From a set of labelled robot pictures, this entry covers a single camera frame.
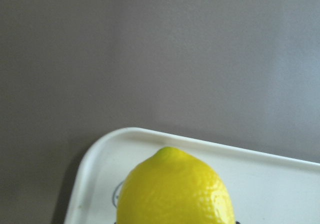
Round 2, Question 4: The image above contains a white rectangular tray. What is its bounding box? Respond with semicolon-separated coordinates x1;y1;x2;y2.
64;127;320;224

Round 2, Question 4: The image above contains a yellow lemon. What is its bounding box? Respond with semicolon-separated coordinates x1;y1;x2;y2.
116;147;236;224

